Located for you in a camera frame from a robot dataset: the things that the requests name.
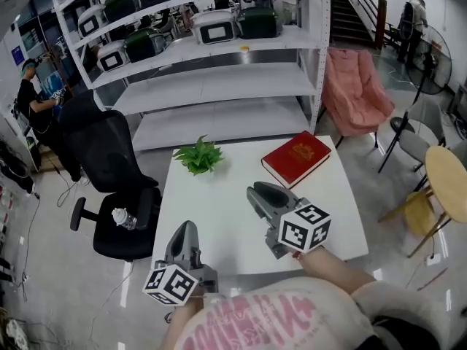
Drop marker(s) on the clear water bottle white lid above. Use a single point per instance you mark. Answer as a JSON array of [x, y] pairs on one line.
[[124, 219]]

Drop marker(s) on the pink fabric armchair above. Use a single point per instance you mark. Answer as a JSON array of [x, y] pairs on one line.
[[350, 97]]

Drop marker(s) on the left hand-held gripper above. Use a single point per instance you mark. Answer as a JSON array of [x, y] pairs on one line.
[[171, 284]]

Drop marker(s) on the green potted plant white pot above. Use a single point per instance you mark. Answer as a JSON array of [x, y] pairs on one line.
[[198, 157]]

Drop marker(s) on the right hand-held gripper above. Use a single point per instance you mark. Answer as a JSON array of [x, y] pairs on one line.
[[304, 228]]

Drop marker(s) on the person's right forearm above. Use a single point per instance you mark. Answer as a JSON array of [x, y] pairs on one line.
[[328, 268]]

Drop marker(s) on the person's left forearm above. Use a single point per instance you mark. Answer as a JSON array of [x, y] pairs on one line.
[[178, 326]]

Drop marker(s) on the dark staircase with railing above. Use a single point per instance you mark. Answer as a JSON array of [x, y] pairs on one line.
[[350, 16]]

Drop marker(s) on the grey chair black legs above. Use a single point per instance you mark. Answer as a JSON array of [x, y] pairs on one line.
[[425, 115]]

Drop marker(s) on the black mesh office chair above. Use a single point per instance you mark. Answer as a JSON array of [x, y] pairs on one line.
[[98, 140]]

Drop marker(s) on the round wooden table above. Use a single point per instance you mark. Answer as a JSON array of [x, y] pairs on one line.
[[448, 181]]

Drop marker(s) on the red hardcover book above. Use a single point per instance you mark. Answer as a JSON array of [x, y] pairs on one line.
[[295, 155]]

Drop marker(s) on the white metal shelf rack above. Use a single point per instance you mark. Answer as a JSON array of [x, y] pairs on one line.
[[219, 82]]

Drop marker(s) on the black standing fan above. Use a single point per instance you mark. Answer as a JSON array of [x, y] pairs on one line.
[[427, 62]]

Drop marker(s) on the row of boxy shelf cases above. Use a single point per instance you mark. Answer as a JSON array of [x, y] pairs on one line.
[[215, 31]]

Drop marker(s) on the person's white pink-print shirt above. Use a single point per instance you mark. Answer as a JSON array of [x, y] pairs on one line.
[[273, 323]]

